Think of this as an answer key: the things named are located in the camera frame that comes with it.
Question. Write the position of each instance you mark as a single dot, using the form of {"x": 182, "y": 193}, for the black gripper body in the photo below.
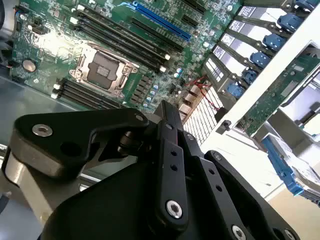
{"x": 112, "y": 205}

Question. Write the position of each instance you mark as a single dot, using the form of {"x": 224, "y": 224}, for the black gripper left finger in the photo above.
{"x": 75, "y": 130}

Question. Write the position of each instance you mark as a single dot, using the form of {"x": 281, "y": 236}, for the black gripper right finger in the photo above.
{"x": 237, "y": 195}

